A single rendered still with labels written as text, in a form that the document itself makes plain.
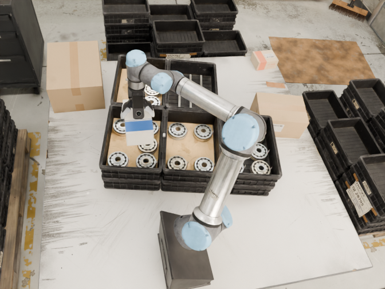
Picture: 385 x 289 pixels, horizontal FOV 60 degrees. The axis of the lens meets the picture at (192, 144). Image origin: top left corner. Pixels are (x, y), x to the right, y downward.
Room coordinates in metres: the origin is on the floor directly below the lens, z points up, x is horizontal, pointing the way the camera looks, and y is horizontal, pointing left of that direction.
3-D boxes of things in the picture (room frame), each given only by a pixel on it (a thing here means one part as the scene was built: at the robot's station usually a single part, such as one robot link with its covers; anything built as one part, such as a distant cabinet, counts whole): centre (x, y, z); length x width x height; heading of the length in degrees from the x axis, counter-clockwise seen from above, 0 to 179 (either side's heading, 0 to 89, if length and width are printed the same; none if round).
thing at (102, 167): (0.96, 0.30, 0.92); 0.40 x 0.30 x 0.02; 10
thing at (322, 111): (2.03, -1.04, 0.26); 0.40 x 0.30 x 0.23; 21
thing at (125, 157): (0.84, 0.35, 0.86); 0.10 x 0.10 x 0.01
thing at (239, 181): (1.07, -0.29, 0.87); 0.40 x 0.30 x 0.11; 10
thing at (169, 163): (0.89, 0.06, 0.86); 0.10 x 0.10 x 0.01
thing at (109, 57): (2.18, 0.68, 0.26); 0.40 x 0.30 x 0.23; 111
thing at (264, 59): (2.00, -0.39, 0.74); 0.16 x 0.12 x 0.07; 116
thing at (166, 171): (1.02, 0.00, 0.92); 0.40 x 0.30 x 0.02; 10
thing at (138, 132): (0.93, 0.27, 1.10); 0.20 x 0.12 x 0.09; 21
